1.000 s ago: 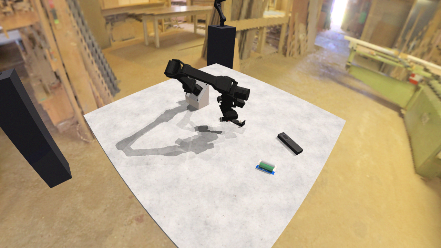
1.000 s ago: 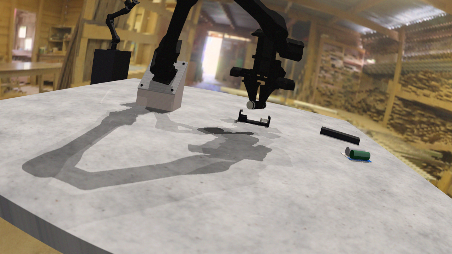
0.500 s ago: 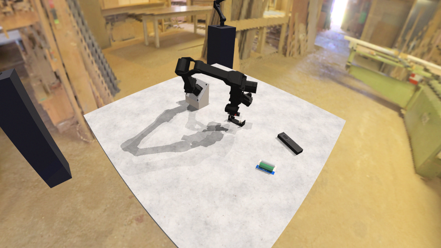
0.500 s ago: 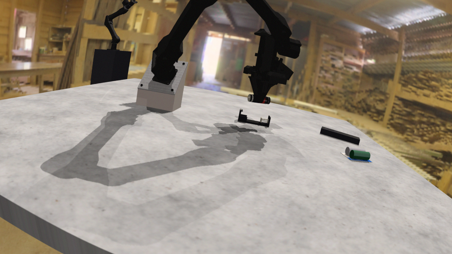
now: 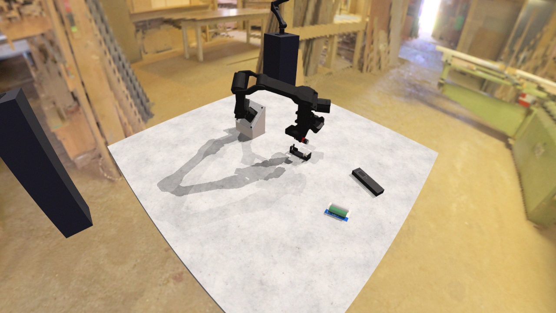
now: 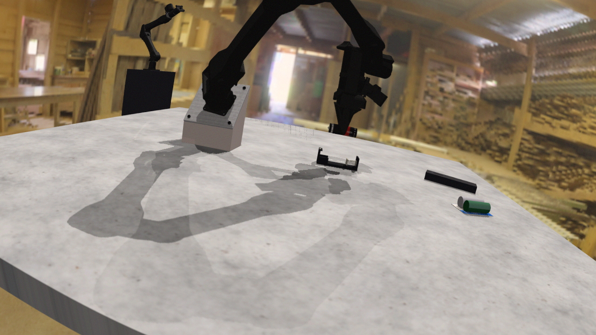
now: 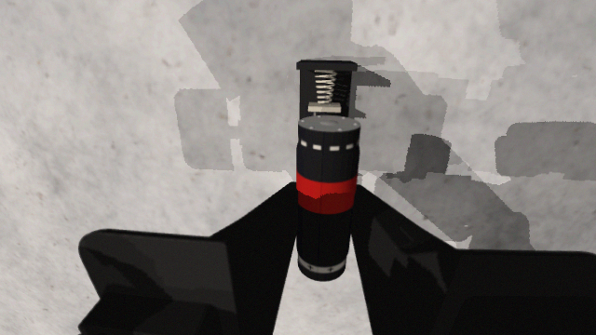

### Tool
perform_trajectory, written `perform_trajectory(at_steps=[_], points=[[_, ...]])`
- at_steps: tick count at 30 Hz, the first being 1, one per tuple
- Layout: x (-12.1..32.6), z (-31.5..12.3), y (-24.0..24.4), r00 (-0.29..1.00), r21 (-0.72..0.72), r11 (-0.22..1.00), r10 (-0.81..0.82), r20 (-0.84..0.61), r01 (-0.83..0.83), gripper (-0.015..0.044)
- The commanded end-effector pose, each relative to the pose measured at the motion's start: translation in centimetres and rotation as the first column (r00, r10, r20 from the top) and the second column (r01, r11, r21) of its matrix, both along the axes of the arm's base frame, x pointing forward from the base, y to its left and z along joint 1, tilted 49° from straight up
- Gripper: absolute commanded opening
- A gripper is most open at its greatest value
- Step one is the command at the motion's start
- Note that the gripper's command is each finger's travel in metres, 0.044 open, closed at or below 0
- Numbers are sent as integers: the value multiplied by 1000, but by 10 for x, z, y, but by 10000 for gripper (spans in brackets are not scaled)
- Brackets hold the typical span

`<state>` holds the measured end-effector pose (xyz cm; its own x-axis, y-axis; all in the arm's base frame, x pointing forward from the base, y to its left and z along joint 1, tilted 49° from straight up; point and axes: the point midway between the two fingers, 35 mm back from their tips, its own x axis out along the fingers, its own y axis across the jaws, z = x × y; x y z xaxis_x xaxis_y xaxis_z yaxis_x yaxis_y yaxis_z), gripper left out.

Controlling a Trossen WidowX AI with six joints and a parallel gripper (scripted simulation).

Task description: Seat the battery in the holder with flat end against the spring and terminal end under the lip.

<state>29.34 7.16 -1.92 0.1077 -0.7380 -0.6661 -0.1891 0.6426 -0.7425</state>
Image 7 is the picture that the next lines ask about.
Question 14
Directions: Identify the black cylindrical battery with red band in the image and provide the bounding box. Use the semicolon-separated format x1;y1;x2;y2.
296;115;361;282

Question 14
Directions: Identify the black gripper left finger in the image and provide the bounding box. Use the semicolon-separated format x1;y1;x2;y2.
78;181;298;335

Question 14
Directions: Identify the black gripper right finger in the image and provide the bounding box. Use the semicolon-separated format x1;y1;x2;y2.
350;184;596;335

